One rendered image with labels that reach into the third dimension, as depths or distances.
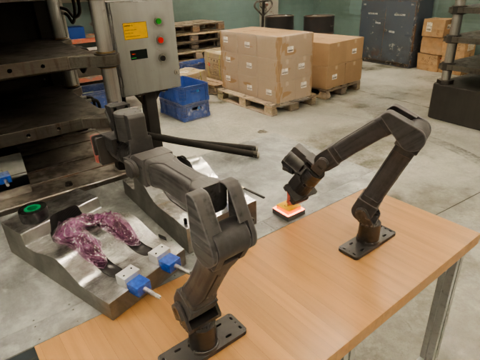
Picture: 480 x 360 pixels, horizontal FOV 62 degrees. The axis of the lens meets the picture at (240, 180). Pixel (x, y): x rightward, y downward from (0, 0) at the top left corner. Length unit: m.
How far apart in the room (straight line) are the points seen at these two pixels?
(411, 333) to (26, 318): 1.66
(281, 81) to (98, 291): 4.20
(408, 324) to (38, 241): 1.69
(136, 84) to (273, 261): 1.10
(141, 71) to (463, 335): 1.93
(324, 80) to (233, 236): 5.14
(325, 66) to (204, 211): 5.14
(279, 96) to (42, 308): 4.23
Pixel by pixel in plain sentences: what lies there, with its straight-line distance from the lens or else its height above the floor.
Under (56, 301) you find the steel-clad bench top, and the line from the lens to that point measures 1.18.
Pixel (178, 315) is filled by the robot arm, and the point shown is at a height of 0.92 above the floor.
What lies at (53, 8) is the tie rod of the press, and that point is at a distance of 2.37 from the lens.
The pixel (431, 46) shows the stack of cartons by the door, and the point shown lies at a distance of 7.84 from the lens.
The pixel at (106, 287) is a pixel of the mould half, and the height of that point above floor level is 0.86.
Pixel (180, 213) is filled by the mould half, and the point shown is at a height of 0.89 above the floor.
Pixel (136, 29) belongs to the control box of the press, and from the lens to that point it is 1.91.
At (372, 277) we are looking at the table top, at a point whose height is 0.80.
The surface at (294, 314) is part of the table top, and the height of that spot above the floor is 0.80.
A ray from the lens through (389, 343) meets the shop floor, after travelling 2.11.
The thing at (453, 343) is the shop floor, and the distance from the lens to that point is 2.21.
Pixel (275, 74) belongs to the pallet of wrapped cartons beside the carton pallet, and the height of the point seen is 0.50.
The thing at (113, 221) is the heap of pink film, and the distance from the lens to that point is 1.23.
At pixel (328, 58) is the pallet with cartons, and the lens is 5.64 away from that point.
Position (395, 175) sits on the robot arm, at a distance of 1.14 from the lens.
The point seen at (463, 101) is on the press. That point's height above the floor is 0.28.
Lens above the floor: 1.53
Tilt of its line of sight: 27 degrees down
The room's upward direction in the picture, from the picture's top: 2 degrees counter-clockwise
